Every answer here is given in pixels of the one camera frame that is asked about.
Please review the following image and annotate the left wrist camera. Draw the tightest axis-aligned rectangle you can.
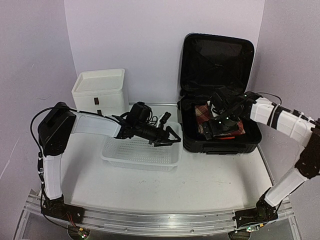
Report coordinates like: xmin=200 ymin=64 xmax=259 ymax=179
xmin=156 ymin=112 xmax=172 ymax=129

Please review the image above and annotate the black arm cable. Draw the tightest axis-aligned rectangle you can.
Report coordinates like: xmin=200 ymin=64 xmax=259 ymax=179
xmin=29 ymin=107 xmax=55 ymax=151
xmin=259 ymin=92 xmax=283 ymax=106

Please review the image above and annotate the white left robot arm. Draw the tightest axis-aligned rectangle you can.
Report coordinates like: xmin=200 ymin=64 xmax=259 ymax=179
xmin=37 ymin=102 xmax=181 ymax=219

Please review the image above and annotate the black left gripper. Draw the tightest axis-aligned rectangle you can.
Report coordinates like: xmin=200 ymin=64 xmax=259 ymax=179
xmin=135 ymin=121 xmax=182 ymax=147

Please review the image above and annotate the black ribbed hard suitcase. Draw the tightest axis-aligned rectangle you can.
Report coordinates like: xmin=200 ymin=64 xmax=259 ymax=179
xmin=177 ymin=33 xmax=262 ymax=155

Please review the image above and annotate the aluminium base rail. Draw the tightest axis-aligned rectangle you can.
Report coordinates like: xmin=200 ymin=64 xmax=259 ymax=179
xmin=24 ymin=193 xmax=294 ymax=237

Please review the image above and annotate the white drawer storage box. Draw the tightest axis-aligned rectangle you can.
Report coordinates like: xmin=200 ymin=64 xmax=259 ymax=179
xmin=71 ymin=68 xmax=129 ymax=116

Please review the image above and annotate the white perforated plastic basket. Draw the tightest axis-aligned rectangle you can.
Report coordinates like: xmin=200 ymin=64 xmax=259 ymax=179
xmin=100 ymin=136 xmax=183 ymax=172

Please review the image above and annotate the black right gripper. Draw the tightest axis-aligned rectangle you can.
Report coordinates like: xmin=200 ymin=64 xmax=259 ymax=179
xmin=201 ymin=110 xmax=242 ymax=141

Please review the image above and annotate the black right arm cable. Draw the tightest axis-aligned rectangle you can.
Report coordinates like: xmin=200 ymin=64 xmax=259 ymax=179
xmin=259 ymin=92 xmax=283 ymax=106

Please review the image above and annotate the red plaid cloth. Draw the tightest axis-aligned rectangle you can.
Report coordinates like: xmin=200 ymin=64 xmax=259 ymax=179
xmin=194 ymin=101 xmax=246 ymax=136

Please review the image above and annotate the orange item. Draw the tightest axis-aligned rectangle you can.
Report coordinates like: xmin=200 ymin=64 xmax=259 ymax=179
xmin=214 ymin=136 xmax=236 ymax=140

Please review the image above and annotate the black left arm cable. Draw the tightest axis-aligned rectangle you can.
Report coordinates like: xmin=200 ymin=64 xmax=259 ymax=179
xmin=29 ymin=107 xmax=55 ymax=151

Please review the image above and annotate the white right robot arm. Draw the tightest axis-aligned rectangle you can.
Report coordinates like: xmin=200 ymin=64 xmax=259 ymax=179
xmin=202 ymin=87 xmax=320 ymax=222

